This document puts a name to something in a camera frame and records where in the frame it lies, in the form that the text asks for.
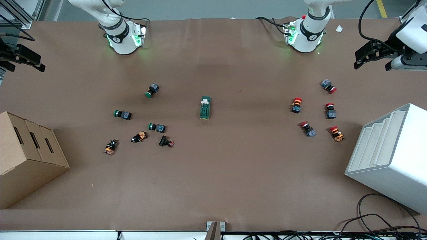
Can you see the white paper scrap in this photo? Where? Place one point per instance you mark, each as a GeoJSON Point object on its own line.
{"type": "Point", "coordinates": [339, 28]}

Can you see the red button blue block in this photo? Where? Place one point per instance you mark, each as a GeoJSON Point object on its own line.
{"type": "Point", "coordinates": [327, 84]}
{"type": "Point", "coordinates": [331, 114]}
{"type": "Point", "coordinates": [310, 132]}

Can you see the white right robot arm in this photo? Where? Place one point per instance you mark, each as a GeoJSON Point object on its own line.
{"type": "Point", "coordinates": [123, 43]}

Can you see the green terminal block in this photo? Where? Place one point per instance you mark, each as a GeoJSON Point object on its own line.
{"type": "Point", "coordinates": [205, 108]}

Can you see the grey metal table bracket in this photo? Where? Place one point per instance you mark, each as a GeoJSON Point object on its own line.
{"type": "Point", "coordinates": [215, 230]}

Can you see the brown cardboard box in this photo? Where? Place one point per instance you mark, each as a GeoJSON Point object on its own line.
{"type": "Point", "coordinates": [20, 173]}

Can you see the aluminium frame post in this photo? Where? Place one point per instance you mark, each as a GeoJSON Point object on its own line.
{"type": "Point", "coordinates": [407, 15]}
{"type": "Point", "coordinates": [20, 20]}

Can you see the brown table cover sheet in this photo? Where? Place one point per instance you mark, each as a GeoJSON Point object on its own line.
{"type": "Point", "coordinates": [233, 173]}

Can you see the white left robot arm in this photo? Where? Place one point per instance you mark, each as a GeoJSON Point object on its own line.
{"type": "Point", "coordinates": [305, 41]}

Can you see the green mushroom push button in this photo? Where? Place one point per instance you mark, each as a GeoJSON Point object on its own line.
{"type": "Point", "coordinates": [125, 115]}
{"type": "Point", "coordinates": [159, 128]}
{"type": "Point", "coordinates": [152, 89]}

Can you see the white stepped plastic organizer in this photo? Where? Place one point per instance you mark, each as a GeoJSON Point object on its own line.
{"type": "Point", "coordinates": [393, 166]}

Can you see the white table edge rail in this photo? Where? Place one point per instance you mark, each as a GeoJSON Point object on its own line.
{"type": "Point", "coordinates": [66, 236]}

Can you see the red button orange block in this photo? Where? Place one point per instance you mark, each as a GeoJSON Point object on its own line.
{"type": "Point", "coordinates": [296, 107]}
{"type": "Point", "coordinates": [337, 135]}

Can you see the black selector switch orange block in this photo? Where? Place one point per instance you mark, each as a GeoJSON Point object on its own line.
{"type": "Point", "coordinates": [110, 148]}
{"type": "Point", "coordinates": [140, 136]}

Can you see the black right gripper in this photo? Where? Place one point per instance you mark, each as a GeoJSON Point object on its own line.
{"type": "Point", "coordinates": [7, 53]}

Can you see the black red switch part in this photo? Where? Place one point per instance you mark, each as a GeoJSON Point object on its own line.
{"type": "Point", "coordinates": [163, 141]}

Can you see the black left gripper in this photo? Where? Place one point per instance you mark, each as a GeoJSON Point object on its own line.
{"type": "Point", "coordinates": [392, 46]}

